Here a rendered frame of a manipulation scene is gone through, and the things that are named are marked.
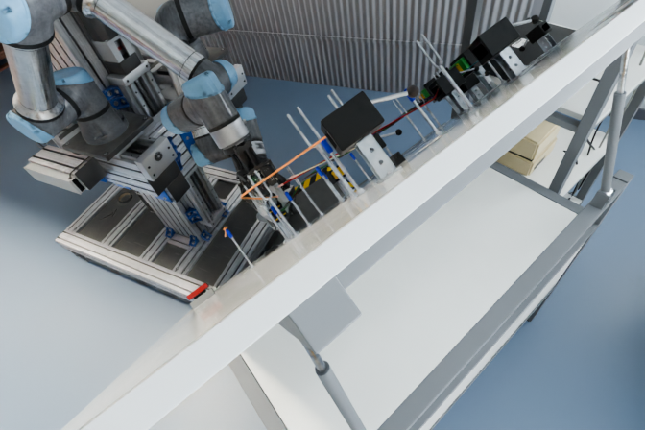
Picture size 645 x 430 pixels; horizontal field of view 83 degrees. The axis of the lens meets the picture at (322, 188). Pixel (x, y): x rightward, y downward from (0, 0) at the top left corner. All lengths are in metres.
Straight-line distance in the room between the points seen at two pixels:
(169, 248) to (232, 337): 2.13
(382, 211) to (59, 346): 2.50
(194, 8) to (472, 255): 1.12
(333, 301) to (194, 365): 0.10
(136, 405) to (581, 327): 2.10
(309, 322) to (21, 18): 0.86
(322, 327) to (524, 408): 1.76
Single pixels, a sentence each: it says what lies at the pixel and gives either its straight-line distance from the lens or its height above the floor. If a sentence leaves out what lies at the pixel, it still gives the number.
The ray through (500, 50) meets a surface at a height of 1.54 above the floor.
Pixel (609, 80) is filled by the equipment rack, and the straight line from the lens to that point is 1.30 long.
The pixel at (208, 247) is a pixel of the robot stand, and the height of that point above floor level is 0.21.
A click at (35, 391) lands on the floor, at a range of 2.60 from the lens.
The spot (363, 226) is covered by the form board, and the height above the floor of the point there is 1.69.
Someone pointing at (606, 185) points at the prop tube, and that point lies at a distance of 1.19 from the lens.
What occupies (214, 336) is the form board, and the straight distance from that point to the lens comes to 0.19.
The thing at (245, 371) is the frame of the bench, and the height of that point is 0.80.
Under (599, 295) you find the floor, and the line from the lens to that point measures 2.32.
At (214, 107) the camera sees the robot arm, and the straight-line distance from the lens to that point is 0.78.
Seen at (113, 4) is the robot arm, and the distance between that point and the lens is 1.02.
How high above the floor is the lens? 1.86
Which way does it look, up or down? 47 degrees down
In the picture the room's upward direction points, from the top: 12 degrees counter-clockwise
